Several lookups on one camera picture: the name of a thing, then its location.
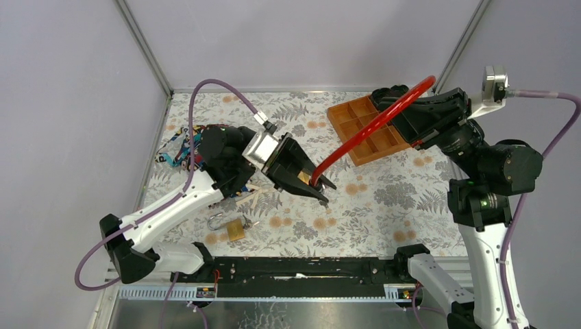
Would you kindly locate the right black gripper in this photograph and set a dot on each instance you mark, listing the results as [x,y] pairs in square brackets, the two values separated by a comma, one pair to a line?
[431,113]

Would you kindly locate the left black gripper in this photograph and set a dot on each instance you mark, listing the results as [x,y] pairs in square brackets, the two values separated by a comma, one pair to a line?
[281,163]

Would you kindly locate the red cable lock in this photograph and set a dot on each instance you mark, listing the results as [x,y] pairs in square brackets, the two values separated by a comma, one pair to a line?
[390,113]

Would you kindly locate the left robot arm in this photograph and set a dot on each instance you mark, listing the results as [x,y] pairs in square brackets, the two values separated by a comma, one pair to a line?
[134,242]

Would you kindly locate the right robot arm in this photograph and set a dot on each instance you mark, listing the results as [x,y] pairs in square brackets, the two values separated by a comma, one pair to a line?
[479,205]

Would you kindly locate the beige ribbon bow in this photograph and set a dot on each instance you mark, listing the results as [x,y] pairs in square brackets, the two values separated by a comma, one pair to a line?
[254,195]

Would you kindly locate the brass padlock with keys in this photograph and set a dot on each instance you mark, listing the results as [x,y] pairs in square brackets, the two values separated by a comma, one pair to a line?
[235,227]

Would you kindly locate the floral table mat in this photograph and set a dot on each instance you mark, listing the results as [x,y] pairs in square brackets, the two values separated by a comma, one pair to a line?
[391,202]

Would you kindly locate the colourful patterned cloth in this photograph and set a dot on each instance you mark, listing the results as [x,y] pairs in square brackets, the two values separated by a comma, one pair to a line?
[181,147]

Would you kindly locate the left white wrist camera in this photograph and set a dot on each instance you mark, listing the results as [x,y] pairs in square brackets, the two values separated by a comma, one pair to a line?
[263,144]

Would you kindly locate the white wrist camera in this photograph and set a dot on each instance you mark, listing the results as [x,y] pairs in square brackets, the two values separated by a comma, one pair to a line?
[492,96]
[263,144]

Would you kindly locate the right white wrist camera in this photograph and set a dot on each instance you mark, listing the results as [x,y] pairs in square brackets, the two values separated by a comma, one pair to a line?
[492,96]

